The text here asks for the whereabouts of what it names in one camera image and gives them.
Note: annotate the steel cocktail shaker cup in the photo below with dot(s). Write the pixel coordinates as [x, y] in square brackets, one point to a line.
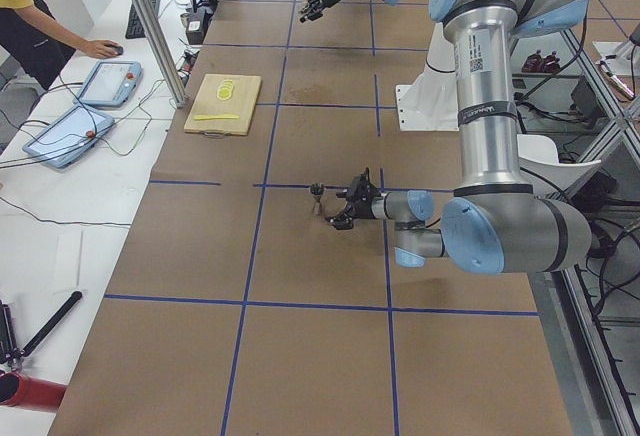
[317, 192]

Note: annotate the wooden cutting board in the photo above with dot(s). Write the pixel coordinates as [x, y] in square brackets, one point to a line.
[242, 103]

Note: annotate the yellow plastic knife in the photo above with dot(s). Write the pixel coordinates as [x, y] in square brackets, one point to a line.
[210, 117]

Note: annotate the white plastic chair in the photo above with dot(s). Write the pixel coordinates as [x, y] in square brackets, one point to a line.
[539, 160]

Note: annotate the black computer mouse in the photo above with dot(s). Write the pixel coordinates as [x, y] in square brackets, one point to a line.
[117, 49]

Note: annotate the right blue teach pendant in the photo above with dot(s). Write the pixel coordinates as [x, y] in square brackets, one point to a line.
[110, 84]

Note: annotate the blue teach pendant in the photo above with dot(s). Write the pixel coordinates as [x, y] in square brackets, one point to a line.
[110, 84]
[69, 137]

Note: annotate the black tripod leg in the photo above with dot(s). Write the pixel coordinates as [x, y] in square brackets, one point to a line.
[49, 326]

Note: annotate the person in yellow shirt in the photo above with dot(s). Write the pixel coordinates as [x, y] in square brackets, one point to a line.
[42, 46]

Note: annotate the left blue teach pendant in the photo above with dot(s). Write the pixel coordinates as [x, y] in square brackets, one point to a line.
[69, 137]

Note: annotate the red cylinder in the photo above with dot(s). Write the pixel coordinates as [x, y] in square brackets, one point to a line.
[21, 391]

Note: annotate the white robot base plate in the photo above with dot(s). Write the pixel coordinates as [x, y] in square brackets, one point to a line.
[430, 102]

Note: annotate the aluminium frame post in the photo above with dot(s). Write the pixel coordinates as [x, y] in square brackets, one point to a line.
[160, 49]

